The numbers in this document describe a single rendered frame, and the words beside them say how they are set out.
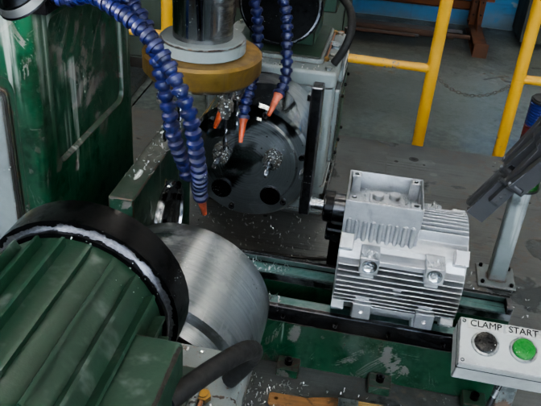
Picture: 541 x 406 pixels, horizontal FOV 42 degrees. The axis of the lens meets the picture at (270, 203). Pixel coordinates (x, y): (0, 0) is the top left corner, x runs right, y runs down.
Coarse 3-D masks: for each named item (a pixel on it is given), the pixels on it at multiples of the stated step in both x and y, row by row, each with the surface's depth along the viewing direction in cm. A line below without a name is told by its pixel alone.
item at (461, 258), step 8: (344, 232) 110; (344, 240) 109; (352, 240) 109; (344, 248) 110; (352, 248) 109; (456, 256) 108; (464, 256) 108; (456, 264) 107; (464, 264) 107; (336, 304) 116; (440, 320) 114; (448, 320) 114
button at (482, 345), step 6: (480, 336) 94; (486, 336) 94; (492, 336) 94; (474, 342) 94; (480, 342) 93; (486, 342) 93; (492, 342) 93; (480, 348) 93; (486, 348) 93; (492, 348) 93
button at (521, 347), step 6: (516, 342) 93; (522, 342) 93; (528, 342) 93; (516, 348) 93; (522, 348) 93; (528, 348) 93; (534, 348) 93; (516, 354) 93; (522, 354) 92; (528, 354) 92; (534, 354) 92
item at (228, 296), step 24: (168, 240) 92; (192, 240) 93; (216, 240) 94; (192, 264) 89; (216, 264) 91; (240, 264) 94; (192, 288) 85; (216, 288) 88; (240, 288) 91; (264, 288) 98; (192, 312) 82; (216, 312) 85; (240, 312) 89; (264, 312) 97; (192, 336) 81; (216, 336) 83; (240, 336) 87
